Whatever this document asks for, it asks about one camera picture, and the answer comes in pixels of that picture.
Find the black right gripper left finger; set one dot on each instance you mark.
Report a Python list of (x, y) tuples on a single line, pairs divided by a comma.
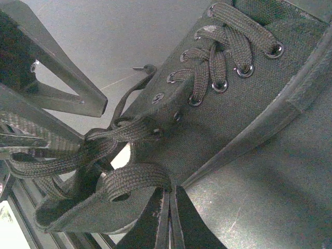
[(151, 230)]

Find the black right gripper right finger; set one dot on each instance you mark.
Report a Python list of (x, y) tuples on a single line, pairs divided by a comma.
[(187, 229)]

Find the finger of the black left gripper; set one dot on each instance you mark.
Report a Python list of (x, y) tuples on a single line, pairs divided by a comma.
[(26, 128), (25, 43)]

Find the black shoelace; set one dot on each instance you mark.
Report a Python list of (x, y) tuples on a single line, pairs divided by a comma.
[(97, 145)]

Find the black canvas shoe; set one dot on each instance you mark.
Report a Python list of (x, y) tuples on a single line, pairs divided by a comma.
[(243, 71)]

